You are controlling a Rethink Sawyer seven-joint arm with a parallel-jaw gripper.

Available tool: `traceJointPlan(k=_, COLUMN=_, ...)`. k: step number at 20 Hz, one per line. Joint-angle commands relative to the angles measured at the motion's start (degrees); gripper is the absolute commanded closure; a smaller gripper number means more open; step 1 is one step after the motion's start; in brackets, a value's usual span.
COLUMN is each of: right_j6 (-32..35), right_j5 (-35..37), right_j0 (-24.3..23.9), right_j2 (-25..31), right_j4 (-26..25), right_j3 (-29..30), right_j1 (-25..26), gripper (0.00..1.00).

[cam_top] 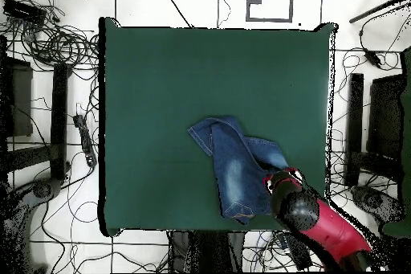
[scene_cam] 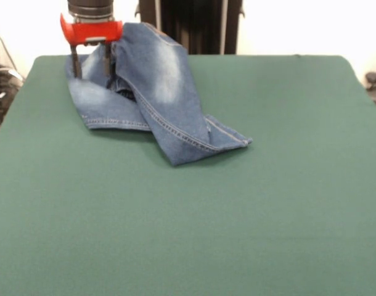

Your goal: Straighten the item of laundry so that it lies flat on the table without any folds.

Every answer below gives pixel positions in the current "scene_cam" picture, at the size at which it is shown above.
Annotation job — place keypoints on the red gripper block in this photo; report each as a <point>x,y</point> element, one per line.
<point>92,32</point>

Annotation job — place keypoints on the blue denim jeans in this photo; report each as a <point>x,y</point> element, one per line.
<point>163,101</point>

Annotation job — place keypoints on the black wheeled base leg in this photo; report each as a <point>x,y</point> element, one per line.
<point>3,92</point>

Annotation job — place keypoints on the dark green table cloth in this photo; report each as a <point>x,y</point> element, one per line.
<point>83,231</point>

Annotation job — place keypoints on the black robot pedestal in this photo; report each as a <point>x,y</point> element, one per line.
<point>200,27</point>

